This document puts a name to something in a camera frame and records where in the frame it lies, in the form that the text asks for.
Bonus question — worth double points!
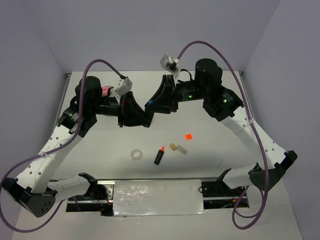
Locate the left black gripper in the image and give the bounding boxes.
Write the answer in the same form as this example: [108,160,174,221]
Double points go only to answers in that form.
[90,90,151,127]

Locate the grey flat eraser piece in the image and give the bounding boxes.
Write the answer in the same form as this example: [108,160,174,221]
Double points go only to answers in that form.
[176,145,188,154]

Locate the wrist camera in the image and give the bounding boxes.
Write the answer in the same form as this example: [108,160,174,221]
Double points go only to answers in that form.
[160,55,181,84]
[113,77,133,96]

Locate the pink marker pack bottle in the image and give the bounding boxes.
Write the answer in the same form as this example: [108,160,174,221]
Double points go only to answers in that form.
[101,86,114,97]

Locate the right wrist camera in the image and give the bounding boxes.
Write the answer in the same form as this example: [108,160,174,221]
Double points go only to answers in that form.
[160,55,181,84]

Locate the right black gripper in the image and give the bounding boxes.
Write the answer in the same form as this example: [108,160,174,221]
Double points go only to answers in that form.
[144,74,208,114]

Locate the tan small eraser block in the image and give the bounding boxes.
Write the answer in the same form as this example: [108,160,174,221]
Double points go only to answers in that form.
[169,143,177,151]

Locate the clear tape roll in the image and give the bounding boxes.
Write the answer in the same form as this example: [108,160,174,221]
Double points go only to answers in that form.
[130,149,143,161]

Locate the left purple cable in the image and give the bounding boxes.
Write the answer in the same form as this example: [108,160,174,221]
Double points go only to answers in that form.
[0,58,126,232]

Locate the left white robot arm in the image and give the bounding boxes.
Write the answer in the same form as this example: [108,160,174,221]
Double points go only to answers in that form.
[1,76,153,218]

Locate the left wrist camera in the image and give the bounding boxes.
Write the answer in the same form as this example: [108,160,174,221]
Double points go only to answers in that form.
[113,77,133,96]

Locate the orange highlighter cap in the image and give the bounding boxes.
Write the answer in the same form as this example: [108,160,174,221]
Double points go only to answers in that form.
[185,133,193,140]

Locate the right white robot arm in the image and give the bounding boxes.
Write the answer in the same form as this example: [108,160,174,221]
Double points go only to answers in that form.
[145,55,298,196]

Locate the black orange-tip highlighter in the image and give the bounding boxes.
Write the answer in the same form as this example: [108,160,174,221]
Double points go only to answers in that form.
[154,146,165,165]

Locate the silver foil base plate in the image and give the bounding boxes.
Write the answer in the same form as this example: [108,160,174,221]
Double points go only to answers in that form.
[65,178,251,217]

